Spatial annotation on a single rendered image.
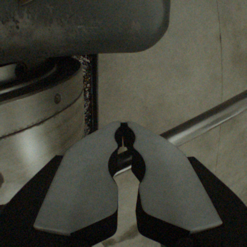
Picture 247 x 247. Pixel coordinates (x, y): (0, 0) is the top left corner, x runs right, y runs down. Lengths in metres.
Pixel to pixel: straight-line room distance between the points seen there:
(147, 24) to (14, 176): 0.20
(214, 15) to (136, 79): 0.97
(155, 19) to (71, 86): 0.13
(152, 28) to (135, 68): 1.41
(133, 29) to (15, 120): 0.14
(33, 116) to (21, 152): 0.04
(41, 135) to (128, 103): 1.46
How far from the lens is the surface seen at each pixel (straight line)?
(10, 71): 0.25
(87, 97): 0.91
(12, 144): 0.21
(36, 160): 0.24
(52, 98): 0.22
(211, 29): 1.99
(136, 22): 0.17
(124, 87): 1.60
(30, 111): 0.21
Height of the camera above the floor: 1.40
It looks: 54 degrees down
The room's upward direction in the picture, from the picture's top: 142 degrees clockwise
